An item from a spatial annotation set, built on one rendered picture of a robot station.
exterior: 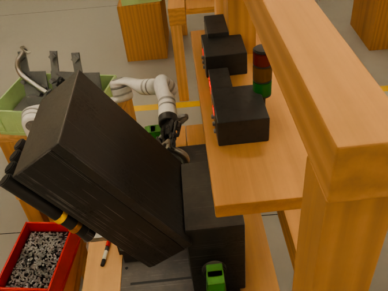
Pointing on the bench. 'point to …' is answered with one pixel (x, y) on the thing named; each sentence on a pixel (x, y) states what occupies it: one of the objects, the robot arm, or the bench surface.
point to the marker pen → (105, 253)
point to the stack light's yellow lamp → (262, 75)
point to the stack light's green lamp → (265, 90)
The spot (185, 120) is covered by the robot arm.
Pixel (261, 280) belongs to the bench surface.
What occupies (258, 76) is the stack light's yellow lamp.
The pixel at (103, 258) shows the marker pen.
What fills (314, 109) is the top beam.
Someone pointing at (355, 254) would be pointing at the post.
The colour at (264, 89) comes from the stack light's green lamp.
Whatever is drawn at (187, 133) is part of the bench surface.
